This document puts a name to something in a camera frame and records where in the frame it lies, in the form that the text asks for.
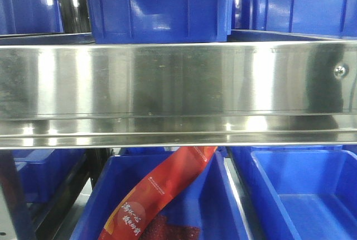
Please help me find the blue lower bin centre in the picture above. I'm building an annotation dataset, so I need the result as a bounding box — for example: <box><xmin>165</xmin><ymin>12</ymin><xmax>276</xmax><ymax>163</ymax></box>
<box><xmin>70</xmin><ymin>151</ymin><xmax>248</xmax><ymax>239</ymax></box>

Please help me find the blue plastic bin centre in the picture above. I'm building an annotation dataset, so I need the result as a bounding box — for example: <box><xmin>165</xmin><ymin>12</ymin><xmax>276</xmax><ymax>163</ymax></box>
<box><xmin>87</xmin><ymin>0</ymin><xmax>232</xmax><ymax>44</ymax></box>

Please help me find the blue plastic bin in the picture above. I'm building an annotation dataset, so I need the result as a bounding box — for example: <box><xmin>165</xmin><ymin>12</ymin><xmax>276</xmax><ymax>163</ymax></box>
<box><xmin>232</xmin><ymin>0</ymin><xmax>356</xmax><ymax>39</ymax></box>
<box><xmin>87</xmin><ymin>0</ymin><xmax>232</xmax><ymax>44</ymax></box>
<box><xmin>1</xmin><ymin>0</ymin><xmax>64</xmax><ymax>35</ymax></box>

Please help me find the red snack package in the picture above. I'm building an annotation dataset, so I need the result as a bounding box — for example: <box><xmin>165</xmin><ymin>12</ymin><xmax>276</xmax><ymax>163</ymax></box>
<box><xmin>98</xmin><ymin>146</ymin><xmax>217</xmax><ymax>239</ymax></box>

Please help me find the blue lower bin right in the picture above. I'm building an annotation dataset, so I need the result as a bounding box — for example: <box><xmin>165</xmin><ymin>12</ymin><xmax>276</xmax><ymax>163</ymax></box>
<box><xmin>231</xmin><ymin>146</ymin><xmax>356</xmax><ymax>239</ymax></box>

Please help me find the blue lower bin left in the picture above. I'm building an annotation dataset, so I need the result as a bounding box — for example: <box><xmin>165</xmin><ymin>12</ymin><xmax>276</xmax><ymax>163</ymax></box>
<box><xmin>12</xmin><ymin>149</ymin><xmax>85</xmax><ymax>203</ymax></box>

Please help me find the blue plastic bin right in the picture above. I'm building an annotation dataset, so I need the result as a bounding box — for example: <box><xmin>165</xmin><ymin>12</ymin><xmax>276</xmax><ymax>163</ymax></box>
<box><xmin>232</xmin><ymin>0</ymin><xmax>356</xmax><ymax>39</ymax></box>

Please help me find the blue plastic bin left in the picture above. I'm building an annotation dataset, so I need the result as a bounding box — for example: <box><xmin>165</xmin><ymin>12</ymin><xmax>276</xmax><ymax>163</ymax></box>
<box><xmin>1</xmin><ymin>0</ymin><xmax>64</xmax><ymax>35</ymax></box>

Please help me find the steel shelf front rail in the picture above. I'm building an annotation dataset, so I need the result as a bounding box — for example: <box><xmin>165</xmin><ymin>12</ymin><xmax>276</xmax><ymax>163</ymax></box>
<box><xmin>1</xmin><ymin>41</ymin><xmax>356</xmax><ymax>149</ymax></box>

